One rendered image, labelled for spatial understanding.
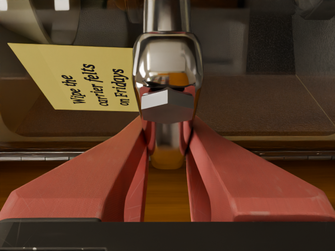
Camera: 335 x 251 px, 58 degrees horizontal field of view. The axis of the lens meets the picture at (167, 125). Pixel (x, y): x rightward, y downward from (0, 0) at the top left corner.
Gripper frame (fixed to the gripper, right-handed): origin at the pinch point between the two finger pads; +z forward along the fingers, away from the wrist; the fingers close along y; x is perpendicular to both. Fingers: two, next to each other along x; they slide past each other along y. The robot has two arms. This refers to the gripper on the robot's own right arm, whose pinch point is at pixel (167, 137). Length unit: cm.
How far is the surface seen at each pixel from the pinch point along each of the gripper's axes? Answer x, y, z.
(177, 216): 20.1, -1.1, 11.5
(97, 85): 0.5, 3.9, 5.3
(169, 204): 20.1, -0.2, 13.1
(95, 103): 2.5, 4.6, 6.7
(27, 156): 14.3, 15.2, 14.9
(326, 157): 14.6, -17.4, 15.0
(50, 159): 14.7, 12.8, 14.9
